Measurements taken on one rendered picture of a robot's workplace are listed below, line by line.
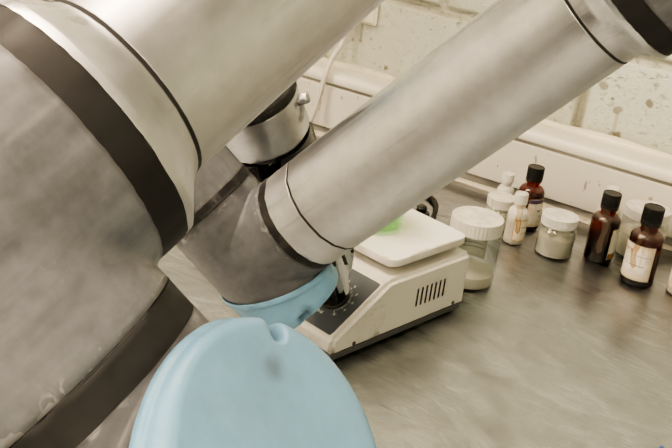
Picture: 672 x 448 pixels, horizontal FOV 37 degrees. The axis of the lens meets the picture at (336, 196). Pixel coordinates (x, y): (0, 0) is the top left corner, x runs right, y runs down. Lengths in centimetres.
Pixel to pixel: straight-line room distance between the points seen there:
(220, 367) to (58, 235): 7
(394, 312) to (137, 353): 68
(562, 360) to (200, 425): 75
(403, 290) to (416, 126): 40
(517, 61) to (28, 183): 33
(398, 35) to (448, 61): 90
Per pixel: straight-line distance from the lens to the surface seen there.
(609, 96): 139
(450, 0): 146
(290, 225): 67
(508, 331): 108
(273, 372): 36
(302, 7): 40
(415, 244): 102
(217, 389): 34
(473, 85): 60
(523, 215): 127
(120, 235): 35
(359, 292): 97
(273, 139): 78
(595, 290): 121
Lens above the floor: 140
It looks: 22 degrees down
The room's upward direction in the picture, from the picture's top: 7 degrees clockwise
